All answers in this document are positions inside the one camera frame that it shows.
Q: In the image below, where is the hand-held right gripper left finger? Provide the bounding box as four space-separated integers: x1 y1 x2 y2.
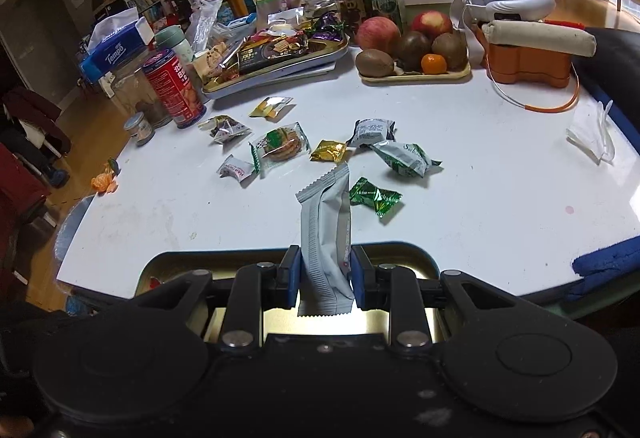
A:
131 245 303 350

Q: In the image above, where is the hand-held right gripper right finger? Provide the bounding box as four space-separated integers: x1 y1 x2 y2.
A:
351 246 521 351

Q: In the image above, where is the grey snack bar packet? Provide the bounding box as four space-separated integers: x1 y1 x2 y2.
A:
296 163 356 317

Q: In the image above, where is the green foil candy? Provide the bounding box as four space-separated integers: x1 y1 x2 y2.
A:
348 177 404 219

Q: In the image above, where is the gold metal tin tray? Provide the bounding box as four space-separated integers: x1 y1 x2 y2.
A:
134 243 452 345

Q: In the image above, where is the white red candy packet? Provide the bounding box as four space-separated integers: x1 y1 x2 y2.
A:
216 154 256 184

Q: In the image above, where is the silver green snack packet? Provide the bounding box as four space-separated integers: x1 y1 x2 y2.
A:
371 141 444 179

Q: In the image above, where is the gold foil candy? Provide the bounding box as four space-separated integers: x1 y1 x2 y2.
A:
309 139 349 164

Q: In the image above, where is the clear green cookie packet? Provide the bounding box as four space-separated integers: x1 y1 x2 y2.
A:
248 121 312 179

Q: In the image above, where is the grey blue snack packet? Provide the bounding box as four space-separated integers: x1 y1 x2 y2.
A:
347 119 397 149

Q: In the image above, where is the brown silver candy packet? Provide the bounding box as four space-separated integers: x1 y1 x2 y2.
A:
197 114 254 145

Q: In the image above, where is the yellow silver snack packet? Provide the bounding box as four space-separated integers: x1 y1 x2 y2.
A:
248 96 295 120

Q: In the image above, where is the cream fruit tray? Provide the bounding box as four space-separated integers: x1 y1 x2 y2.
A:
357 58 473 85

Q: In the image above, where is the mandarin peel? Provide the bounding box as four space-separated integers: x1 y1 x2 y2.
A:
90 159 121 195

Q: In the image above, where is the small labelled jar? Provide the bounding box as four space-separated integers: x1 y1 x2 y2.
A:
123 112 156 147

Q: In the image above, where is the brown kiwi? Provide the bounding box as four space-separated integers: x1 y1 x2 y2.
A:
431 32 469 71
355 48 396 78

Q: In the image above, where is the metal tray of sweets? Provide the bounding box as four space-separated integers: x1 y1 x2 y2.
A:
202 20 350 100

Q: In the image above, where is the red snack can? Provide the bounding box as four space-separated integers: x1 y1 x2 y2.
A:
142 48 207 129

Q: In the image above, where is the orange mandarin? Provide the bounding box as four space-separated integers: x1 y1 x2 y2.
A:
420 53 448 75

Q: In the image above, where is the dark brown round fruit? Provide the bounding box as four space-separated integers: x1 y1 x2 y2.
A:
392 30 432 72

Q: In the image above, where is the red apple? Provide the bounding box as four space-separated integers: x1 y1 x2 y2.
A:
410 10 455 44
355 16 402 57

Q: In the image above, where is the clear glass jar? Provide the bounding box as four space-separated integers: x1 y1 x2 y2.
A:
109 62 172 129

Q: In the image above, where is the blue cloth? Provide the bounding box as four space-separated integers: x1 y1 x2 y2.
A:
572 232 640 289

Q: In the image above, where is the green cup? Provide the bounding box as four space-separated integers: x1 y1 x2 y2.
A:
154 24 194 64

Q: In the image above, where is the clear plastic bag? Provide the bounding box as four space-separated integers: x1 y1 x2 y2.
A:
184 0 224 54

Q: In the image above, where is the white face mask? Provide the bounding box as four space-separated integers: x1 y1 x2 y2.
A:
566 100 616 165

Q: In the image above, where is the glass jar with lid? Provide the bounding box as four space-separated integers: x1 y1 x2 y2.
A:
302 0 341 21

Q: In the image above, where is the dark jar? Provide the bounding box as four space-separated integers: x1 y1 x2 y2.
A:
334 0 371 26

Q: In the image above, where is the green drink can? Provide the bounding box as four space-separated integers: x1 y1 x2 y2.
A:
363 0 404 36

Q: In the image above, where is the red clothing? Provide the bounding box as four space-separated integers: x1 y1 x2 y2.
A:
0 142 52 239

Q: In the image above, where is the blue tissue pack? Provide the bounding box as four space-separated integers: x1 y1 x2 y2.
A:
80 16 154 81

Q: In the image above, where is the cream cloth roll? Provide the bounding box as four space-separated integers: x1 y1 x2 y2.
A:
487 20 597 59

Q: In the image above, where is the dark jacket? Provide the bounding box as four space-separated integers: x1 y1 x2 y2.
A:
0 86 72 159

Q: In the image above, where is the orange wire loop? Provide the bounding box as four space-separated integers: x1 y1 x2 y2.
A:
487 62 581 113

